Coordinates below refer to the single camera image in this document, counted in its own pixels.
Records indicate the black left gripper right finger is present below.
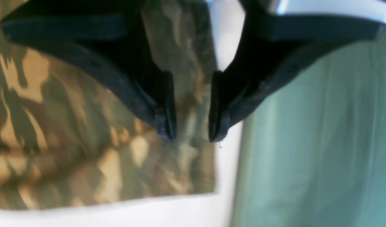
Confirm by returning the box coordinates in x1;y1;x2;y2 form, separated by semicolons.
208;0;386;142

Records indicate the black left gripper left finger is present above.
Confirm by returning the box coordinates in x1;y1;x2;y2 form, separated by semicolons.
0;0;177;141

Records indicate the camouflage t-shirt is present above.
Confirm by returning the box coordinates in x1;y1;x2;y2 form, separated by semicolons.
0;0;217;210

